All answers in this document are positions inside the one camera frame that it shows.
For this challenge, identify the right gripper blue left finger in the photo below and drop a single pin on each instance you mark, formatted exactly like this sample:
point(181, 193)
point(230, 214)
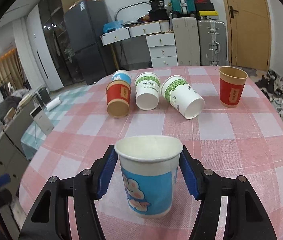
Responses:
point(48, 217)

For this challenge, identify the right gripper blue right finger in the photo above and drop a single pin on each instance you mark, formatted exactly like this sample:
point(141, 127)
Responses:
point(246, 217)

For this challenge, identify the blue bunny paper cup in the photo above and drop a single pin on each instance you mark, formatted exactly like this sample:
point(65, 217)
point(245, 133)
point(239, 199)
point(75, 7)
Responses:
point(149, 166)

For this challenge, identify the upright red paper cup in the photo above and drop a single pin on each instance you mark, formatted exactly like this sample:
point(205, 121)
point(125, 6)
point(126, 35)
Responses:
point(232, 82)

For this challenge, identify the red paper cup lying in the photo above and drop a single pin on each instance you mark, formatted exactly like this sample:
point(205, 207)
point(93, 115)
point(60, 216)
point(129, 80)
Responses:
point(118, 94)

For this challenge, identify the green white cup right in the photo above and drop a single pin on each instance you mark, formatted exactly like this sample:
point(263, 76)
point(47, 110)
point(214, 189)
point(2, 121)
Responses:
point(181, 95)

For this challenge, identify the green white cup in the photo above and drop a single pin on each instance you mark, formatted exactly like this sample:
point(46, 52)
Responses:
point(147, 87)
point(181, 95)

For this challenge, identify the small blue paper cup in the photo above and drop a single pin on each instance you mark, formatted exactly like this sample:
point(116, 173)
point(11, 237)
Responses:
point(122, 75)

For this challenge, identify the green white cup middle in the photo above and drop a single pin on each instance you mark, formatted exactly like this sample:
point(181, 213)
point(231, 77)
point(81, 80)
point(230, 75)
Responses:
point(147, 87)

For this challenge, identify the grey low cabinet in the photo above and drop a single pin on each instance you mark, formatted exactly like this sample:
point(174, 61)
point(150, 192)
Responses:
point(13, 160)

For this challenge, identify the pink checkered tablecloth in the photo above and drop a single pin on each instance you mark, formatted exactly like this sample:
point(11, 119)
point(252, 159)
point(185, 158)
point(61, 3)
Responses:
point(246, 140)

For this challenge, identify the white power bank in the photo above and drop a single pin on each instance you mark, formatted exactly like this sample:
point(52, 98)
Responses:
point(42, 120)

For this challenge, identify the white desk with drawers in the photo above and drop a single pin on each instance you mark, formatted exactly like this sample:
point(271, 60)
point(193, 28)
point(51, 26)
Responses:
point(159, 39)

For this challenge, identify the silver aluminium suitcase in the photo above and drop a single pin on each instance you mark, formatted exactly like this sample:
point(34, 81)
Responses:
point(213, 42)

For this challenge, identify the glass display cabinet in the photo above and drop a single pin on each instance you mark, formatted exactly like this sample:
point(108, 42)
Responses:
point(51, 45)

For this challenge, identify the beige suitcase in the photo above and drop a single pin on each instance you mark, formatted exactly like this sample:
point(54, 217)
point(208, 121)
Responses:
point(187, 41)

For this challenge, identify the dark grey refrigerator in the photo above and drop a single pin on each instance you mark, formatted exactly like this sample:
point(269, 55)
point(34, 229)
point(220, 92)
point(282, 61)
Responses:
point(84, 23)

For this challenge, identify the blue plastic bag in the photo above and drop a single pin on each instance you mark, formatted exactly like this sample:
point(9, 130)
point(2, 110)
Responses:
point(112, 26)

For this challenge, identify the wooden door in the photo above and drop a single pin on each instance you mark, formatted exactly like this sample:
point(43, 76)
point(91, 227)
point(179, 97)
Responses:
point(249, 33)

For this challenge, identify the stacked shoe boxes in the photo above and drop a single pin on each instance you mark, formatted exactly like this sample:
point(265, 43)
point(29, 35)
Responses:
point(205, 10)

